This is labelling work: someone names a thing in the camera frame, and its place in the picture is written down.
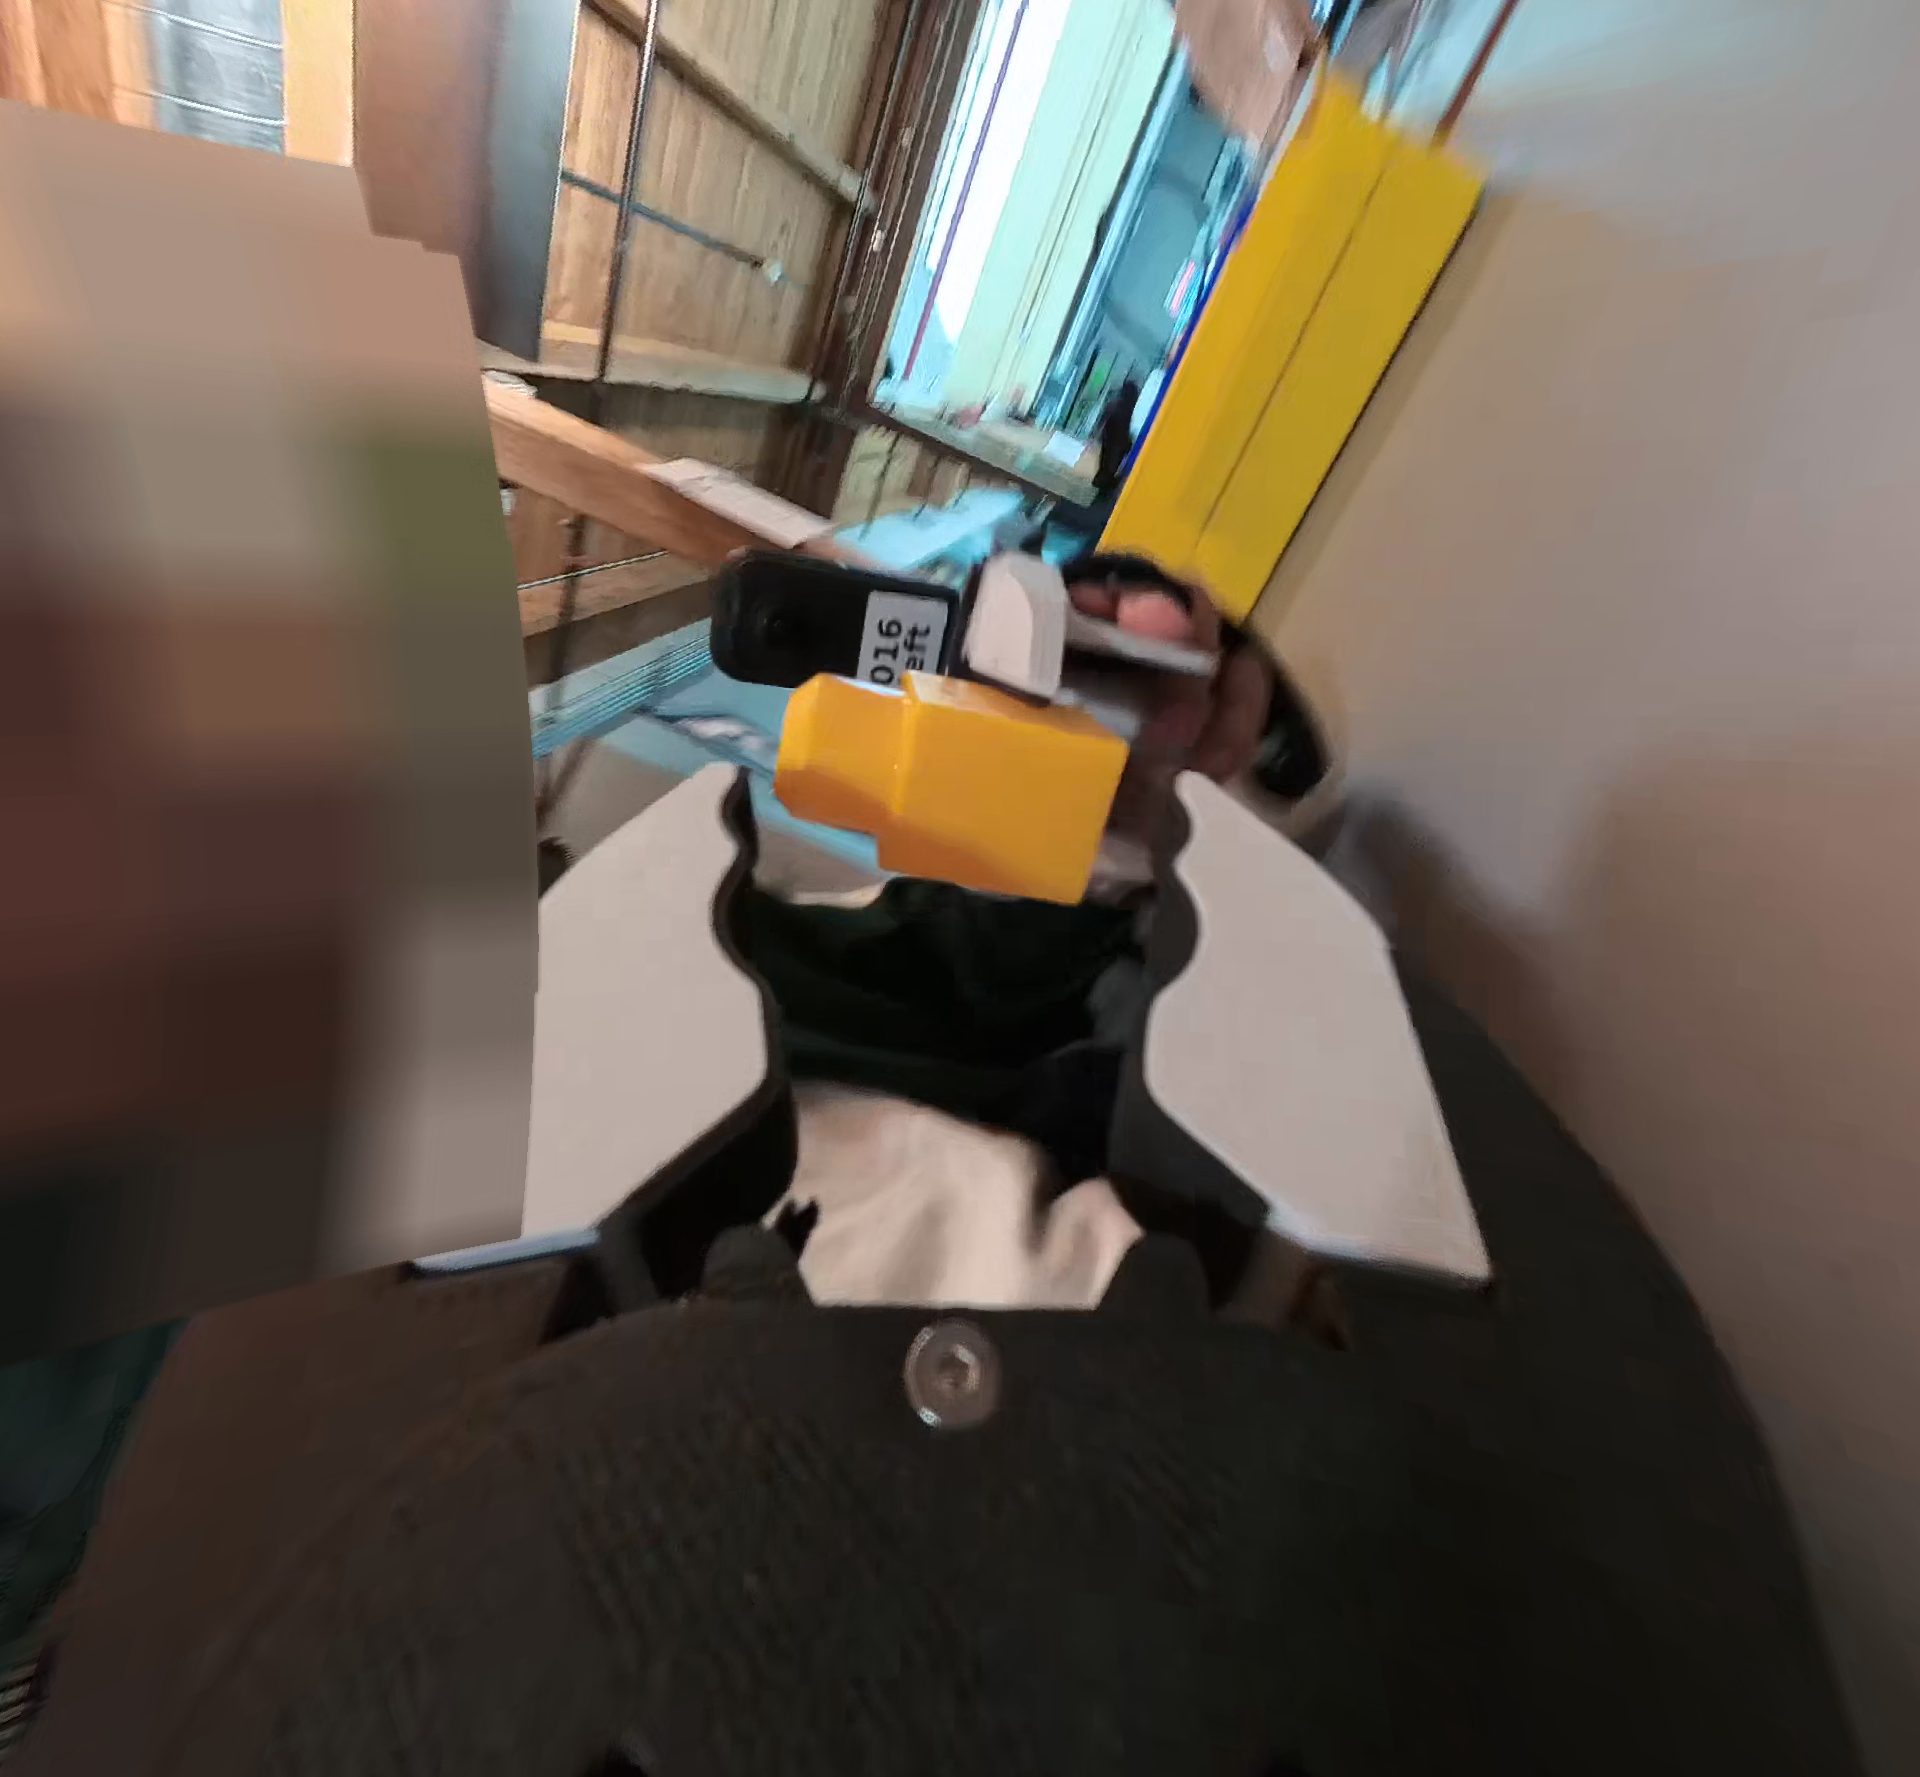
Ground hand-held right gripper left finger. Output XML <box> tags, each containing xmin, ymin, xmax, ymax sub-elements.
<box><xmin>525</xmin><ymin>768</ymin><xmax>794</xmax><ymax>1253</ymax></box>

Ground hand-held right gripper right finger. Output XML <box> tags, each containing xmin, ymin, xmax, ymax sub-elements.
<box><xmin>1099</xmin><ymin>774</ymin><xmax>1494</xmax><ymax>1286</ymax></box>

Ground yellow orange toy block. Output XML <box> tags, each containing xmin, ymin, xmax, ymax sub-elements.
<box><xmin>772</xmin><ymin>673</ymin><xmax>1132</xmax><ymax>907</ymax></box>

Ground yellow plastic bin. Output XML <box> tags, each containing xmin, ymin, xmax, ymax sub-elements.
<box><xmin>1099</xmin><ymin>80</ymin><xmax>1488</xmax><ymax>621</ymax></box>

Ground person's left hand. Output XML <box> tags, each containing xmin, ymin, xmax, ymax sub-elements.
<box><xmin>1066</xmin><ymin>562</ymin><xmax>1323</xmax><ymax>853</ymax></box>

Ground wooden pillar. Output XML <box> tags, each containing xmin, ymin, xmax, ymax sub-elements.
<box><xmin>483</xmin><ymin>374</ymin><xmax>844</xmax><ymax>580</ymax></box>

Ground person's cream trousers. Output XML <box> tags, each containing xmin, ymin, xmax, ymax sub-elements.
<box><xmin>762</xmin><ymin>1092</ymin><xmax>1147</xmax><ymax>1309</ymax></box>

